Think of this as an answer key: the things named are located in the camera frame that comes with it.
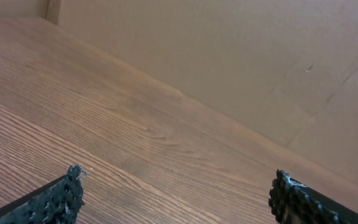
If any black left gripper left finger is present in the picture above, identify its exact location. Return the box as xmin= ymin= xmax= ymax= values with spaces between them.
xmin=0 ymin=165 xmax=86 ymax=224

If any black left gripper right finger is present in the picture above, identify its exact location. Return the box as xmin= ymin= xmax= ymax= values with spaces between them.
xmin=268 ymin=170 xmax=358 ymax=224

